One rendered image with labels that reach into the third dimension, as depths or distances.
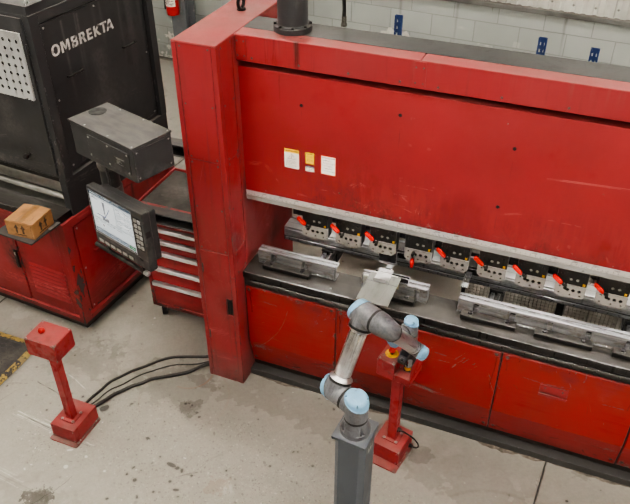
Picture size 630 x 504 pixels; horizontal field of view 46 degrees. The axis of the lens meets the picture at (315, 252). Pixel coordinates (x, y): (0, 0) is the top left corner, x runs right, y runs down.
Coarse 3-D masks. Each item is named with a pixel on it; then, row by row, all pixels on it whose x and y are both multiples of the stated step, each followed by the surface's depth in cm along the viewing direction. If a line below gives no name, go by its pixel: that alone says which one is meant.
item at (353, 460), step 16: (336, 432) 355; (336, 448) 360; (352, 448) 352; (368, 448) 356; (336, 464) 367; (352, 464) 359; (368, 464) 366; (336, 480) 373; (352, 480) 366; (368, 480) 376; (336, 496) 380; (352, 496) 374; (368, 496) 386
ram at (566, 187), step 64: (256, 64) 376; (256, 128) 392; (320, 128) 377; (384, 128) 363; (448, 128) 350; (512, 128) 338; (576, 128) 326; (320, 192) 400; (384, 192) 384; (448, 192) 369; (512, 192) 356; (576, 192) 343; (512, 256) 376; (576, 256) 362
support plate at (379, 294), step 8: (368, 280) 413; (392, 280) 413; (400, 280) 414; (368, 288) 408; (376, 288) 407; (384, 288) 407; (392, 288) 407; (360, 296) 402; (368, 296) 402; (376, 296) 402; (384, 296) 402; (392, 296) 403; (376, 304) 397; (384, 304) 397
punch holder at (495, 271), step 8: (480, 256) 383; (488, 256) 381; (496, 256) 379; (504, 256) 378; (488, 264) 384; (496, 264) 382; (504, 264) 380; (480, 272) 388; (488, 272) 387; (496, 272) 385; (504, 272) 383
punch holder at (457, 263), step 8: (448, 248) 388; (456, 248) 386; (464, 248) 384; (448, 256) 391; (456, 256) 389; (464, 256) 387; (440, 264) 395; (448, 264) 393; (456, 264) 392; (464, 264) 390
